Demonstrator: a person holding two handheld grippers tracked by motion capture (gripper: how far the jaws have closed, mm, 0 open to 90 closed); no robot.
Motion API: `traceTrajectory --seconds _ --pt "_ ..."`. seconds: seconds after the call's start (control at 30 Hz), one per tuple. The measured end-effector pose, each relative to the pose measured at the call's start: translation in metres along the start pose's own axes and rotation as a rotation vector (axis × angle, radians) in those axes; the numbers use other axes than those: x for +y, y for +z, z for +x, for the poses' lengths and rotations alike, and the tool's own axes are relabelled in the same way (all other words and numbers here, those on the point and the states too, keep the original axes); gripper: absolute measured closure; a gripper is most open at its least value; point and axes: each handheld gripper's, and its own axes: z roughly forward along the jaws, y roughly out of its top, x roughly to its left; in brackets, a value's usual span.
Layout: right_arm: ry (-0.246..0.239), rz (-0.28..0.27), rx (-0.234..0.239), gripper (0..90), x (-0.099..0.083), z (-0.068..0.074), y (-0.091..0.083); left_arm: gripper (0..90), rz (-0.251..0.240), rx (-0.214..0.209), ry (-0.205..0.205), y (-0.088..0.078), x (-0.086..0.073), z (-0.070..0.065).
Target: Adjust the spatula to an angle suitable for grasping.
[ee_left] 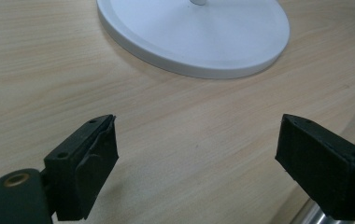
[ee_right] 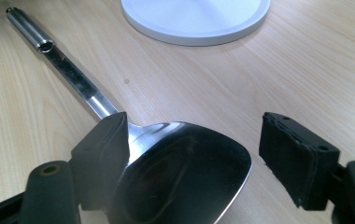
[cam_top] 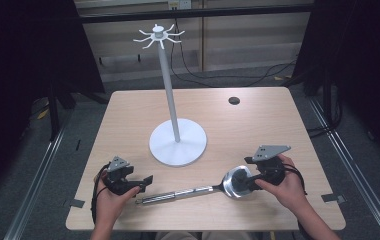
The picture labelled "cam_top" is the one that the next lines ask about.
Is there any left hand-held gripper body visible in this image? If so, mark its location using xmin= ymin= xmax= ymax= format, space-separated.
xmin=102 ymin=155 xmax=142 ymax=196

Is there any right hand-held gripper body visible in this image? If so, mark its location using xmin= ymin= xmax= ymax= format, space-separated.
xmin=243 ymin=144 xmax=292 ymax=188

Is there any metal ladle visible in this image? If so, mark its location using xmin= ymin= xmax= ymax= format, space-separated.
xmin=135 ymin=165 xmax=256 ymax=205

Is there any white hook rack stand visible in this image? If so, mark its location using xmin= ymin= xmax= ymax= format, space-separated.
xmin=133 ymin=23 xmax=208 ymax=168

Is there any person's left hand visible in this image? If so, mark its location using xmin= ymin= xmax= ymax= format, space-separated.
xmin=94 ymin=176 xmax=142 ymax=222

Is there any person's right hand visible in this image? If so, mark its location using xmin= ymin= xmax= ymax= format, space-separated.
xmin=254 ymin=154 xmax=309 ymax=215

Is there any dark curtain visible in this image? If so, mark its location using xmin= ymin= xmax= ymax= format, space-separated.
xmin=0 ymin=0 xmax=106 ymax=204
xmin=292 ymin=0 xmax=380 ymax=169

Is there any black horizontal bar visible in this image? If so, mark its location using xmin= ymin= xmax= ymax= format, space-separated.
xmin=77 ymin=3 xmax=314 ymax=25

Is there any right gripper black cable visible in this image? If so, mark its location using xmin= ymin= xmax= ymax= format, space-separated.
xmin=281 ymin=164 xmax=309 ymax=196

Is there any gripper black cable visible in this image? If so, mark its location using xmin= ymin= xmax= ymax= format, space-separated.
xmin=281 ymin=164 xmax=309 ymax=196
xmin=90 ymin=162 xmax=111 ymax=225

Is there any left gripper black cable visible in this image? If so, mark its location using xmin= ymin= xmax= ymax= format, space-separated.
xmin=90 ymin=162 xmax=111 ymax=225

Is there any grey table bracket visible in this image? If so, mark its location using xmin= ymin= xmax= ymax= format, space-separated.
xmin=320 ymin=192 xmax=348 ymax=204
xmin=63 ymin=198 xmax=86 ymax=209

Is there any black cable bundle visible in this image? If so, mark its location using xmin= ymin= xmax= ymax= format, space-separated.
xmin=305 ymin=76 xmax=343 ymax=140

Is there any metal floor rail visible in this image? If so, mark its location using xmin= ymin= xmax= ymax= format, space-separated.
xmin=307 ymin=97 xmax=380 ymax=240
xmin=3 ymin=108 xmax=76 ymax=240

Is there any black floor cable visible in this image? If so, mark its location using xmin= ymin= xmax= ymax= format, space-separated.
xmin=169 ymin=19 xmax=298 ymax=89

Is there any wall power outlet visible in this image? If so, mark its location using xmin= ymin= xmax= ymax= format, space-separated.
xmin=167 ymin=0 xmax=193 ymax=11

